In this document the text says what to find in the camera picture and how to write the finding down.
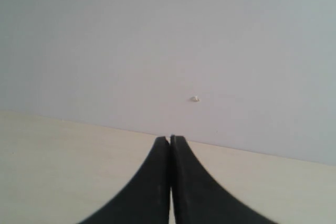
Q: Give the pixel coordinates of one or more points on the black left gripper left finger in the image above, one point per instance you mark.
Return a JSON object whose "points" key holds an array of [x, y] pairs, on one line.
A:
{"points": [[146, 197]]}

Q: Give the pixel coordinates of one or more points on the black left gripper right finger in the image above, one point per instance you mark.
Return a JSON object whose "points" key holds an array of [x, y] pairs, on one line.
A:
{"points": [[198, 197]]}

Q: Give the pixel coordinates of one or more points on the white wall plug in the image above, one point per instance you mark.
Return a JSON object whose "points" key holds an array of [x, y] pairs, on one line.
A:
{"points": [[195, 99]]}

